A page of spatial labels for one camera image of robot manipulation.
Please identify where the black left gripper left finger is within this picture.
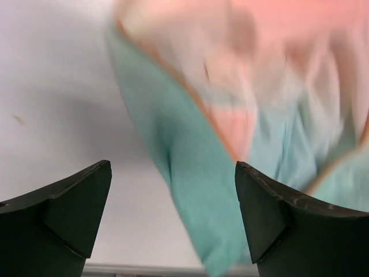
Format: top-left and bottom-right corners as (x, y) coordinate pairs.
(1, 160), (111, 277)

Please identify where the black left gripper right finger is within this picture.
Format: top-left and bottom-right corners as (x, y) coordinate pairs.
(235, 162), (368, 277)

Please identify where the orange and teal jacket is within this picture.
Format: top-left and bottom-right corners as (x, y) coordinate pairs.
(112, 1), (368, 276)

